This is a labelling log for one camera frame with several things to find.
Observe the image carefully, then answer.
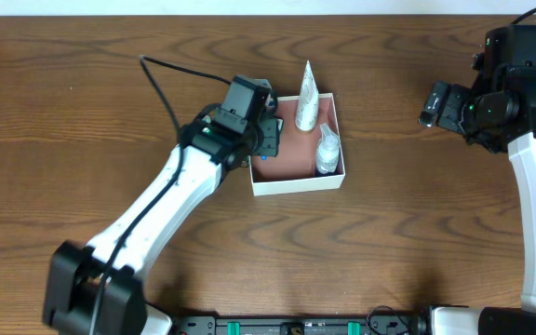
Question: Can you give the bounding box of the left black cable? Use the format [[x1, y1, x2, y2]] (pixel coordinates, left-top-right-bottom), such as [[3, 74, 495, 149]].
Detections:
[[88, 54, 232, 335]]

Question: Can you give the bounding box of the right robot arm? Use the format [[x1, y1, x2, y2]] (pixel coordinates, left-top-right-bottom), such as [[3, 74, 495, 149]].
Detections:
[[413, 79, 536, 334]]

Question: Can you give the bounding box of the clear pump bottle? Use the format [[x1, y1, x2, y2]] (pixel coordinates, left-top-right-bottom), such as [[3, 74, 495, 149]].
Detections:
[[315, 123, 341, 175]]

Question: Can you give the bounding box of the white lotion tube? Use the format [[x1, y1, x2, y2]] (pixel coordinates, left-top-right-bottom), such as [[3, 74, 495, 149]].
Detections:
[[295, 61, 319, 132]]

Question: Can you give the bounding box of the white box with brown interior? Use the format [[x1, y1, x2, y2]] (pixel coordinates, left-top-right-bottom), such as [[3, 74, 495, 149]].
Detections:
[[249, 96, 346, 196]]

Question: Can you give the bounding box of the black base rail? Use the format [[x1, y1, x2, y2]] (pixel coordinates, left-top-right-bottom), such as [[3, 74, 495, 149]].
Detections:
[[169, 313, 432, 335]]

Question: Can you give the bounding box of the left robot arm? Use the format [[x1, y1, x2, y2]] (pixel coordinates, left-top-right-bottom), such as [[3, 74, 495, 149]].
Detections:
[[42, 87, 282, 335]]

